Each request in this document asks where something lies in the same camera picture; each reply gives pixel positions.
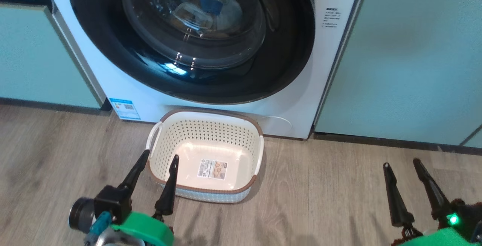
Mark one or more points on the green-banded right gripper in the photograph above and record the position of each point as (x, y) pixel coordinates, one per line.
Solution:
(452, 238)

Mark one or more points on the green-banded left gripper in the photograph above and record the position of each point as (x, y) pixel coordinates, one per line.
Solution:
(150, 229)

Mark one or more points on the round black glass washer door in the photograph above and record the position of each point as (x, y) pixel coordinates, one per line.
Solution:
(113, 50)

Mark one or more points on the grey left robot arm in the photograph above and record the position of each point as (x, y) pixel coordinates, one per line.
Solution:
(113, 240)

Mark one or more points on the paper label in basket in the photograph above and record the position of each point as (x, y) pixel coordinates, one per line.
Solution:
(212, 168)

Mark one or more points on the white perforated brown-rimmed laundry basket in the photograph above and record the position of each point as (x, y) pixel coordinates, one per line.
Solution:
(203, 136)

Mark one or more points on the white front-load washing machine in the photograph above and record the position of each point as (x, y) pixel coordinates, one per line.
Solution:
(331, 69)

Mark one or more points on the blue energy label sticker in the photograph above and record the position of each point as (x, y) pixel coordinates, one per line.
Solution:
(125, 108)

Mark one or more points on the teal cabinet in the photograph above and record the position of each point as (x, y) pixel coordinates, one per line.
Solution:
(406, 57)
(37, 50)

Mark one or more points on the printed warning text label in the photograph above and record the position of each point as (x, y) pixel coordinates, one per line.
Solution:
(331, 18)

